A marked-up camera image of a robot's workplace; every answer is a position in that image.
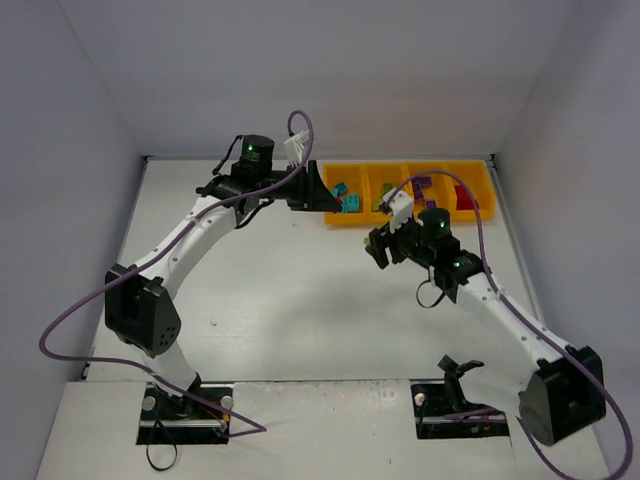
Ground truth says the long teal lego brick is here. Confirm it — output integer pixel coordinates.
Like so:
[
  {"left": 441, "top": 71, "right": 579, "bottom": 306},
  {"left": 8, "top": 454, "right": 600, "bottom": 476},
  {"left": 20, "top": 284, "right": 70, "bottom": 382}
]
[{"left": 339, "top": 194, "right": 361, "bottom": 214}]

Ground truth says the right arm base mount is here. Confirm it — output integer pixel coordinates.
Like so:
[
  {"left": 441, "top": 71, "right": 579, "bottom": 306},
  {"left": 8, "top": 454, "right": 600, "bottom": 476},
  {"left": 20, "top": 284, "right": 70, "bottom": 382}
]
[{"left": 411, "top": 355, "right": 509, "bottom": 440}]

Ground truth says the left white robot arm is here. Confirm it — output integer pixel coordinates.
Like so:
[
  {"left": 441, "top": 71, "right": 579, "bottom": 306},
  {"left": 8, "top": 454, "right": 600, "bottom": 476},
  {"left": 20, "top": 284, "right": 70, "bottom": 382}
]
[{"left": 104, "top": 130, "right": 341, "bottom": 397}]

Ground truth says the yellow divided container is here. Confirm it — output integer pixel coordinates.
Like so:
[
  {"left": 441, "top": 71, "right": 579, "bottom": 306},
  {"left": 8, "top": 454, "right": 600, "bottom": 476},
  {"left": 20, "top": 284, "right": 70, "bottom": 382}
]
[{"left": 323, "top": 161, "right": 496, "bottom": 227}]

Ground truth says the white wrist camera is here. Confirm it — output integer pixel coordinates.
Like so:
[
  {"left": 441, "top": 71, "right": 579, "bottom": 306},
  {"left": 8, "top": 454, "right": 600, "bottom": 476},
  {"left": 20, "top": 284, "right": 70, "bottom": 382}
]
[
  {"left": 284, "top": 130, "right": 313, "bottom": 167},
  {"left": 380, "top": 190, "right": 414, "bottom": 233}
]

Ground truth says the cupcake purple lego piece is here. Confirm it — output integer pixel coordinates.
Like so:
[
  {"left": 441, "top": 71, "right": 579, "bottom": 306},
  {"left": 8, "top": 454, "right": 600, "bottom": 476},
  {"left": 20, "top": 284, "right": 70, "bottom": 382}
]
[{"left": 411, "top": 176, "right": 432, "bottom": 188}]

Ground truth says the black cable loop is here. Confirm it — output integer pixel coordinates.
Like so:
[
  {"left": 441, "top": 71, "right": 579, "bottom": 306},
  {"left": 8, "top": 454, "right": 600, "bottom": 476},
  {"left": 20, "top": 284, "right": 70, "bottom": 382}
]
[{"left": 145, "top": 419, "right": 179, "bottom": 472}]

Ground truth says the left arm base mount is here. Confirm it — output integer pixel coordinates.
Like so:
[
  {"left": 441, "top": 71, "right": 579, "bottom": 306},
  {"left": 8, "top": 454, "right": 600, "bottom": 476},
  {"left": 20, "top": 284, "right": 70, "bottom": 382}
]
[{"left": 136, "top": 383, "right": 231, "bottom": 446}]

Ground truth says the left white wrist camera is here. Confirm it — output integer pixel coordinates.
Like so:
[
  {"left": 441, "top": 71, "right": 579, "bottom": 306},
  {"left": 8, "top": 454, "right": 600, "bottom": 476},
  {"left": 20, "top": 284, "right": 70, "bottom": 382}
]
[{"left": 284, "top": 130, "right": 313, "bottom": 167}]

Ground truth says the red two-by-four lego brick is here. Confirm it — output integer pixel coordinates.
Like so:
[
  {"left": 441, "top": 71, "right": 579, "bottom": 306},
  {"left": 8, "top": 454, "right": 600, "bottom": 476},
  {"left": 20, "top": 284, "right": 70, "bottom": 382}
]
[{"left": 456, "top": 196, "right": 481, "bottom": 211}]

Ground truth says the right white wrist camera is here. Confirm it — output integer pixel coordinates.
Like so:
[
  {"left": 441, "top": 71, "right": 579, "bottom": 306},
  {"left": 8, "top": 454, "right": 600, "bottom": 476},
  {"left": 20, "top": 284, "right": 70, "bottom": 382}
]
[{"left": 380, "top": 190, "right": 414, "bottom": 233}]

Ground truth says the small red lego brick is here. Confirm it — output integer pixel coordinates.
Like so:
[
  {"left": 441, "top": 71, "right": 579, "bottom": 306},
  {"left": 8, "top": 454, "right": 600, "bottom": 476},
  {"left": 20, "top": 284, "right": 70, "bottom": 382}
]
[{"left": 454, "top": 185, "right": 469, "bottom": 201}]

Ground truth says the dark teal square brick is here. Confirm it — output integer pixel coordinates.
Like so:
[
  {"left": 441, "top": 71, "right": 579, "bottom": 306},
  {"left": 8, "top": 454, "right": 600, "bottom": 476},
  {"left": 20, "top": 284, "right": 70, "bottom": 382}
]
[{"left": 331, "top": 182, "right": 348, "bottom": 197}]

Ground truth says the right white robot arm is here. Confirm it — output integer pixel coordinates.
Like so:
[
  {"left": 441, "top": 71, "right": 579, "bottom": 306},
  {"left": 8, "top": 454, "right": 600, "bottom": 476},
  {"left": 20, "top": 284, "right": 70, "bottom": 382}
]
[{"left": 365, "top": 208, "right": 606, "bottom": 446}]

